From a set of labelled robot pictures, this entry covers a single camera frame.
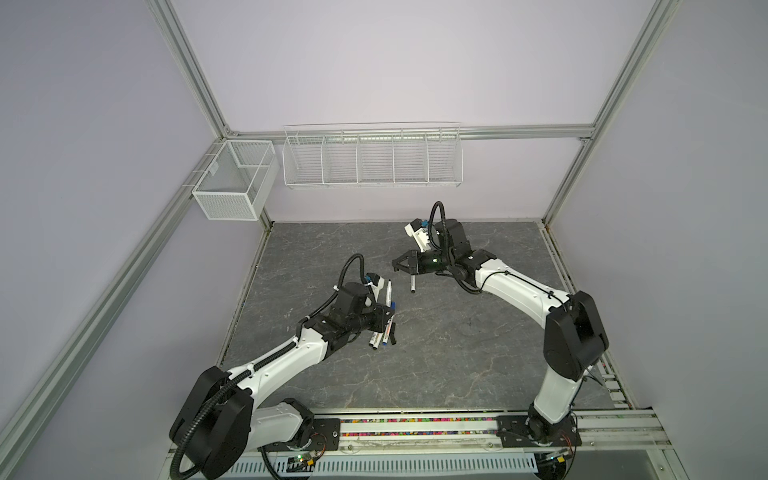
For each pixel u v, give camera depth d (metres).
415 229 0.77
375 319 0.74
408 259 0.78
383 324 0.72
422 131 0.93
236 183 0.98
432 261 0.74
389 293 0.83
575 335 0.47
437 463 0.71
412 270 0.77
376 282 0.76
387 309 0.83
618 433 0.75
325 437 0.74
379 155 1.04
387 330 0.91
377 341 0.89
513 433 0.73
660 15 0.70
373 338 0.89
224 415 0.40
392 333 0.91
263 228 1.24
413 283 1.02
